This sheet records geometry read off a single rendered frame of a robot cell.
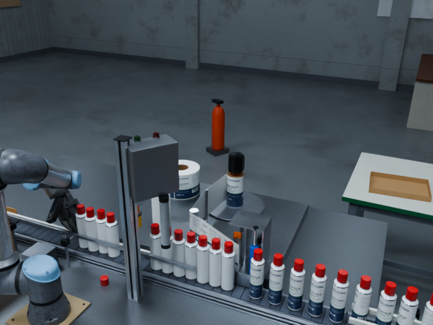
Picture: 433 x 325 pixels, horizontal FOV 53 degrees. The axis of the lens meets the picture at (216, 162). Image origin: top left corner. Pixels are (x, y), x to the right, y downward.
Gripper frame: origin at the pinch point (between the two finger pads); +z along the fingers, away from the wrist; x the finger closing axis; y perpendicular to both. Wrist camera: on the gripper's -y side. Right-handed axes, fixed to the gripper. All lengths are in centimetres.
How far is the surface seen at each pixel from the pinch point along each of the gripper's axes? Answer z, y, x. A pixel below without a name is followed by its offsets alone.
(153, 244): 13.7, -2.3, -39.2
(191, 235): 15, 0, -57
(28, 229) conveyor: -9.6, 0.3, 27.9
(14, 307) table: 8.9, -37.3, 5.3
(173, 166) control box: -13, -6, -69
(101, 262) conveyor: 13.9, -5.0, -10.8
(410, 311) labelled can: 61, -2, -122
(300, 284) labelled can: 44, -1, -90
